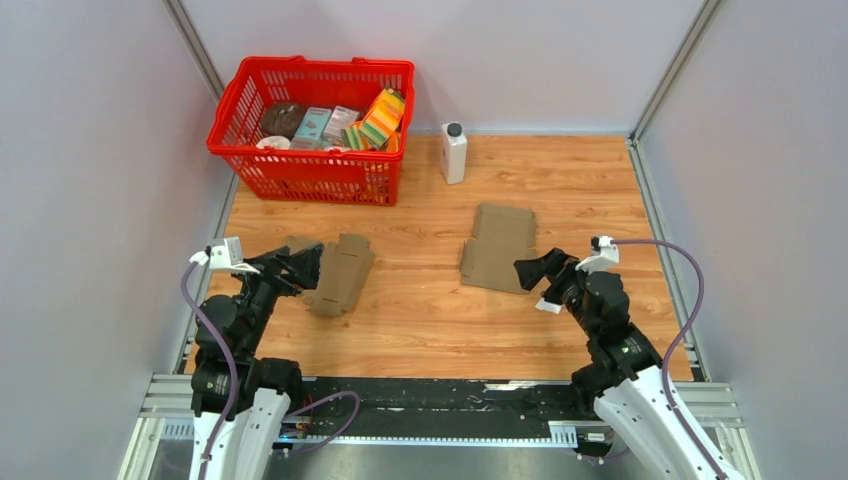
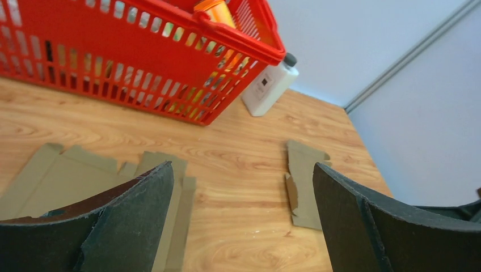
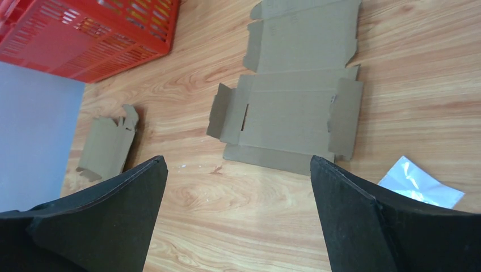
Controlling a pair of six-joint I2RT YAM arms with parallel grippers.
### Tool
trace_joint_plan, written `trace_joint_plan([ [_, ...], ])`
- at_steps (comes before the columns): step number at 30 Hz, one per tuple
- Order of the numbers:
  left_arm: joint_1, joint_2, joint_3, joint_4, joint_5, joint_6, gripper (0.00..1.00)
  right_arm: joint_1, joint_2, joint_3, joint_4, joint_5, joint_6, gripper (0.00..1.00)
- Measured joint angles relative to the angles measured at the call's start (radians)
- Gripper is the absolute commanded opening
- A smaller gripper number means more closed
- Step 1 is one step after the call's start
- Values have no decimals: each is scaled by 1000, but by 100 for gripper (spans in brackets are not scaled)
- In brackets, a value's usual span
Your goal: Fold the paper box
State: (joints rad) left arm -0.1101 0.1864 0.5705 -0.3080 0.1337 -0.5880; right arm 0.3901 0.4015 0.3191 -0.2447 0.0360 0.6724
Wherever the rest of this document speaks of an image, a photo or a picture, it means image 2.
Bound white bottle black cap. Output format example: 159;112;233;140
241;53;299;117

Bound brown cardboard box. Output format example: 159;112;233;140
1;143;196;271

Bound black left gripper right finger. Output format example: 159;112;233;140
313;163;480;271

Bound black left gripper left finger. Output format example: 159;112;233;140
1;161;174;271

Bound red plastic shopping basket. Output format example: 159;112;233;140
1;1;286;126

